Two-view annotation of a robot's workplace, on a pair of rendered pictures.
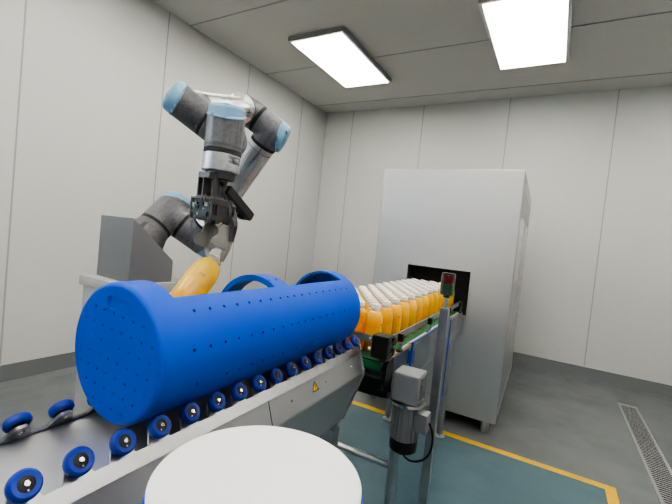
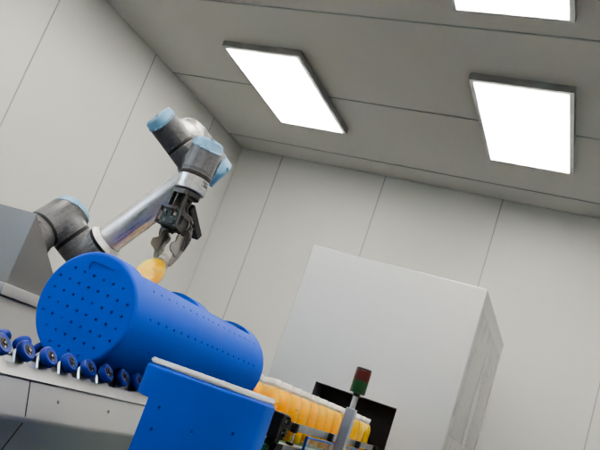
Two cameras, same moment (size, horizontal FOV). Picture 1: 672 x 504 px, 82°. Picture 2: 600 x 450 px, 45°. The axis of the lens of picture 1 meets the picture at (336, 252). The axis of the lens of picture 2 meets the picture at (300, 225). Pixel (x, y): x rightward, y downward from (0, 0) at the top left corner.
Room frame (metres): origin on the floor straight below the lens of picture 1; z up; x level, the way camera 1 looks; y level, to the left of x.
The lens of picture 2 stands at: (-1.08, 0.14, 1.04)
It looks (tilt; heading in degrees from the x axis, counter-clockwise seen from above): 13 degrees up; 355
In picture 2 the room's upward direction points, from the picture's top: 20 degrees clockwise
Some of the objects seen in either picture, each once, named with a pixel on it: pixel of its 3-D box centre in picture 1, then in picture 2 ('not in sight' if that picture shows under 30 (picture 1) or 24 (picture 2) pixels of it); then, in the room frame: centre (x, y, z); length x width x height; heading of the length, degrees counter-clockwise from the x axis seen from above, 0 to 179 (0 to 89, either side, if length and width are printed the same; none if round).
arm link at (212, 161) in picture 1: (222, 165); (192, 187); (0.95, 0.30, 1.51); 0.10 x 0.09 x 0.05; 62
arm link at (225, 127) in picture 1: (225, 130); (202, 159); (0.96, 0.30, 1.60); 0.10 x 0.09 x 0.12; 11
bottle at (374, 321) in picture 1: (373, 329); (266, 408); (1.63, -0.19, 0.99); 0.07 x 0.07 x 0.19
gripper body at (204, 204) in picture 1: (215, 198); (179, 212); (0.95, 0.31, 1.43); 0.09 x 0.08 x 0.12; 152
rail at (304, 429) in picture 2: (434, 316); (337, 438); (2.27, -0.62, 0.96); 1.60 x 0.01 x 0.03; 152
